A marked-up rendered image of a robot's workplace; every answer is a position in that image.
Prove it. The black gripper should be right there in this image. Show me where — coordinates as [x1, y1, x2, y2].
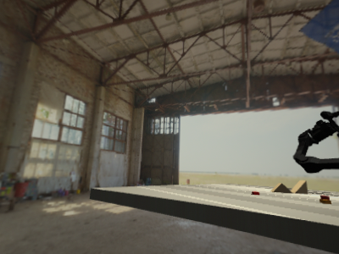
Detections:
[319, 111, 339, 137]

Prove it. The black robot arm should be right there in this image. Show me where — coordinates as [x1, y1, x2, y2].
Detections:
[292, 120, 339, 173]

